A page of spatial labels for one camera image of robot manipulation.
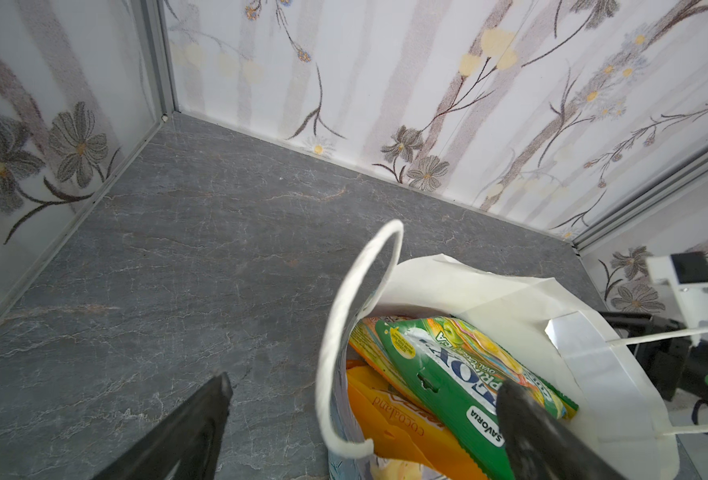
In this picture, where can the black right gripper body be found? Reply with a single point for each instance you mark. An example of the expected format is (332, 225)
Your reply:
(674, 365)

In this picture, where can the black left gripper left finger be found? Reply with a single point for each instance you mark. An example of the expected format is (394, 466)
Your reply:
(184, 445)

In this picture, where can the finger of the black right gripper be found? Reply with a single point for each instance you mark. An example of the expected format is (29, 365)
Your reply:
(641, 322)

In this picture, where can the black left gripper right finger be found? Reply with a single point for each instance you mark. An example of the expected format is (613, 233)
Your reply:
(538, 446)

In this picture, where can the floral white paper bag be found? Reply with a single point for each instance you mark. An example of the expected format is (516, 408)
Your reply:
(621, 417)

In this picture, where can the green yellow Fox's candy bag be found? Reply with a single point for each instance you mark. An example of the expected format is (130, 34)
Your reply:
(457, 372)

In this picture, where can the yellow mango Lot100 bag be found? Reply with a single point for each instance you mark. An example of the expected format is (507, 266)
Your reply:
(402, 432)

